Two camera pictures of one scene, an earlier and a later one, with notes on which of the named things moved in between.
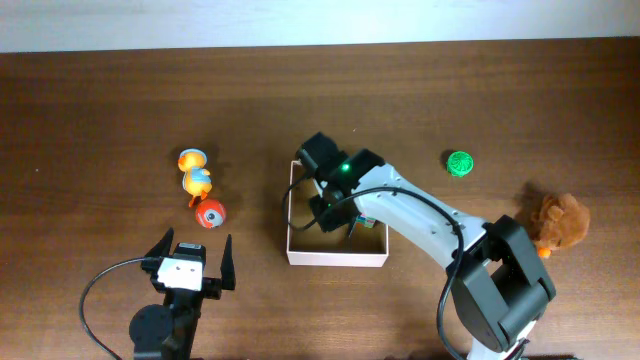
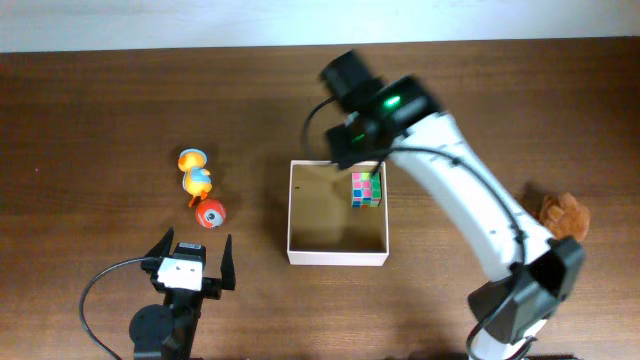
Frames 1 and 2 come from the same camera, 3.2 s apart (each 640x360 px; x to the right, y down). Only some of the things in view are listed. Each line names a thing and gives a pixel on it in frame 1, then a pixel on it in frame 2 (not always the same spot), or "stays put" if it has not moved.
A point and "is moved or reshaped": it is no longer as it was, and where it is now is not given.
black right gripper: [327, 220] -> [343, 144]
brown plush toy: [558, 220] stays put
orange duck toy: [197, 178] stays put
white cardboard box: [308, 244] stays put
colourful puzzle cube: [364, 221] is moved or reshaped
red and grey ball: [210, 213] stays put
